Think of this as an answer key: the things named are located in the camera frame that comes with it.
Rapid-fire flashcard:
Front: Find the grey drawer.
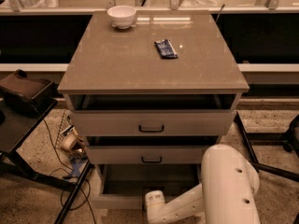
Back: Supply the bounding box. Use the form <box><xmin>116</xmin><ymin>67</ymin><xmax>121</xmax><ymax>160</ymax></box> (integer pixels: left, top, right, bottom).
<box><xmin>85</xmin><ymin>136</ymin><xmax>218</xmax><ymax>164</ymax></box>
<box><xmin>91</xmin><ymin>164</ymin><xmax>200</xmax><ymax>209</ymax></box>
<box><xmin>69</xmin><ymin>111</ymin><xmax>235</xmax><ymax>137</ymax></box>

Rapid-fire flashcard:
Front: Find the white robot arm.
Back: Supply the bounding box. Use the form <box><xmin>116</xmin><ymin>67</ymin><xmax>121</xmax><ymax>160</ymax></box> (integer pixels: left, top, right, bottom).
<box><xmin>145</xmin><ymin>145</ymin><xmax>261</xmax><ymax>224</ymax></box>

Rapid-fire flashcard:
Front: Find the grey drawer cabinet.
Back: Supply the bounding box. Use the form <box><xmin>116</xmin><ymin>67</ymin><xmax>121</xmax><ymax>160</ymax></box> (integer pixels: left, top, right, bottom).
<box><xmin>57</xmin><ymin>9</ymin><xmax>250</xmax><ymax>173</ymax></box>

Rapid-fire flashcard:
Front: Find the blue snack packet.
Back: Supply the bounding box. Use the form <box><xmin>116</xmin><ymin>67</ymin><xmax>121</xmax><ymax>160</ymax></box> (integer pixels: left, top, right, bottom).
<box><xmin>154</xmin><ymin>39</ymin><xmax>178</xmax><ymax>59</ymax></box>

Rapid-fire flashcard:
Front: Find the tape roll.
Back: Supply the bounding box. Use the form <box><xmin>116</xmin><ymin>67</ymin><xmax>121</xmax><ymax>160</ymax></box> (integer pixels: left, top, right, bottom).
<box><xmin>61</xmin><ymin>133</ymin><xmax>77</xmax><ymax>150</ymax></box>

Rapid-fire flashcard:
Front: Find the white bowl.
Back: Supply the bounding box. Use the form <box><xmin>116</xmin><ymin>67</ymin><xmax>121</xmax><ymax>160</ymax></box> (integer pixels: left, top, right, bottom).
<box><xmin>107</xmin><ymin>6</ymin><xmax>136</xmax><ymax>29</ymax></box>

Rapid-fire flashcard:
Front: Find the brown box on table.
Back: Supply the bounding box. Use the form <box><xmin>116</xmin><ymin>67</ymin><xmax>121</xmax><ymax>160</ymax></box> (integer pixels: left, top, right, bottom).
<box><xmin>0</xmin><ymin>69</ymin><xmax>54</xmax><ymax>115</ymax></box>

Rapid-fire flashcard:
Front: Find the black side table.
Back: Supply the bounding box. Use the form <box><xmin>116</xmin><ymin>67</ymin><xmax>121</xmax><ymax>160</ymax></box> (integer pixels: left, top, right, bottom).
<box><xmin>0</xmin><ymin>99</ymin><xmax>91</xmax><ymax>224</ymax></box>

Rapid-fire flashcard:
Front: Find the black chair base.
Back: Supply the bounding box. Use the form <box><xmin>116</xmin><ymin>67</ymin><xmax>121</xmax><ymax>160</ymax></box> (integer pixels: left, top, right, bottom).
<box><xmin>235</xmin><ymin>110</ymin><xmax>299</xmax><ymax>224</ymax></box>

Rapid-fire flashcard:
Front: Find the wire basket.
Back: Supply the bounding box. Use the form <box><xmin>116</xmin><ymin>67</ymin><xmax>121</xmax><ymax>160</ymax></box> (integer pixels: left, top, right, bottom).
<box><xmin>55</xmin><ymin>110</ymin><xmax>86</xmax><ymax>158</ymax></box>

